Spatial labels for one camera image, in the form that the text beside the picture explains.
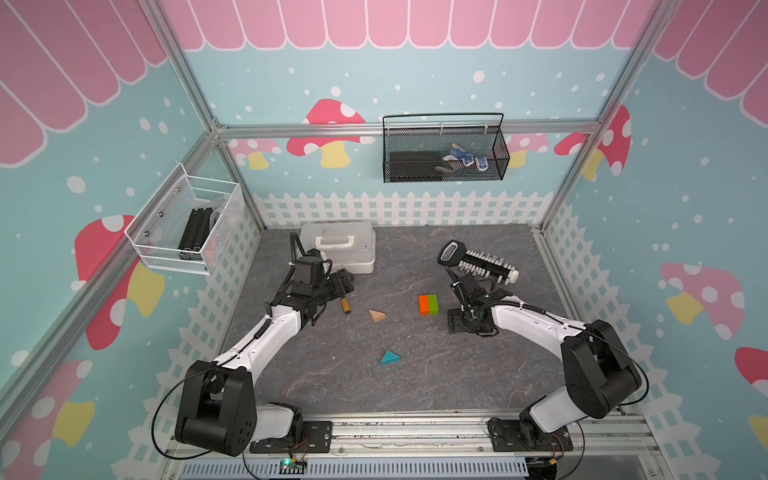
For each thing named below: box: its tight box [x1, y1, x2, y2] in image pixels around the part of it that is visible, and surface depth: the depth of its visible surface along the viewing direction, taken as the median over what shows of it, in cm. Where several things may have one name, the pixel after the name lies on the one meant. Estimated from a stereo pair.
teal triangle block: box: [380, 350, 401, 366], surface depth 88 cm
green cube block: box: [428, 294, 439, 316], surface depth 99 cm
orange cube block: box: [418, 294, 431, 316], surface depth 99 cm
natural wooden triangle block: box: [368, 309, 386, 323], surface depth 96 cm
